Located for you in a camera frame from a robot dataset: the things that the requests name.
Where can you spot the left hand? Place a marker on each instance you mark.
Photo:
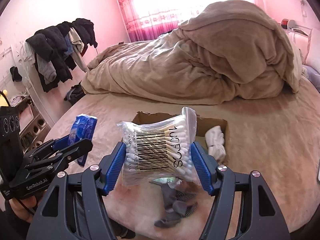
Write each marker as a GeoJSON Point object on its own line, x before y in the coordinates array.
{"type": "Point", "coordinates": [24, 209]}

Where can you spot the white cloth roll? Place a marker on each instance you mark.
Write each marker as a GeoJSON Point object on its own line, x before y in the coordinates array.
{"type": "Point", "coordinates": [215, 142]}

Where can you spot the blue tissue pack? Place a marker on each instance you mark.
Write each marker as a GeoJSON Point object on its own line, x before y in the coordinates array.
{"type": "Point", "coordinates": [82, 128]}

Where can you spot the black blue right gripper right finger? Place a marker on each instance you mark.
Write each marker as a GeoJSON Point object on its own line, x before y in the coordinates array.
{"type": "Point", "coordinates": [247, 195]}

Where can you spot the cardboard box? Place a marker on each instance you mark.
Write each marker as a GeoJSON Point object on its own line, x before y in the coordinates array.
{"type": "Point", "coordinates": [203, 125]}

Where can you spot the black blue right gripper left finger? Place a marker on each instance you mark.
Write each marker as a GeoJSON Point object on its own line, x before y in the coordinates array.
{"type": "Point", "coordinates": [73, 208]}

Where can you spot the beige duvet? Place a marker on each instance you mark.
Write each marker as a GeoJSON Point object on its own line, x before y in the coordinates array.
{"type": "Point", "coordinates": [231, 49]}

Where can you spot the grey socks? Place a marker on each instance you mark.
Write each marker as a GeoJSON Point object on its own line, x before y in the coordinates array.
{"type": "Point", "coordinates": [179, 201]}

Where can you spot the white pillow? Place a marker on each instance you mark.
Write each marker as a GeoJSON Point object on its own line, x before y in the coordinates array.
{"type": "Point", "coordinates": [312, 57]}

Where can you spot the black hat on wall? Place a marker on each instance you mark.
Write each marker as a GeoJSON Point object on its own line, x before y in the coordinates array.
{"type": "Point", "coordinates": [16, 77]}

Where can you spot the cotton swab bag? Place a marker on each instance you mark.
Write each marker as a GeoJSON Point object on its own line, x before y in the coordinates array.
{"type": "Point", "coordinates": [159, 150]}

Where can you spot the grey blue pillow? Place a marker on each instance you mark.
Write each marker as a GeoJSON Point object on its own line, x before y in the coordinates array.
{"type": "Point", "coordinates": [312, 75]}

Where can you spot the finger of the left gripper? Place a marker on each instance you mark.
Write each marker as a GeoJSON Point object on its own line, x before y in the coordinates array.
{"type": "Point", "coordinates": [79, 149]}
{"type": "Point", "coordinates": [52, 150]}

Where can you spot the dark bag on floor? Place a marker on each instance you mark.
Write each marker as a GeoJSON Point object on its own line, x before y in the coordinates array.
{"type": "Point", "coordinates": [74, 94]}

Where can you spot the white shelf rack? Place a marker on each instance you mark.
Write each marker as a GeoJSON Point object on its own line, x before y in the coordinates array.
{"type": "Point", "coordinates": [34, 122]}

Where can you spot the pile of dark clothes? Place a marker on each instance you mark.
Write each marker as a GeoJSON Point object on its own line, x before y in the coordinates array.
{"type": "Point", "coordinates": [57, 50]}

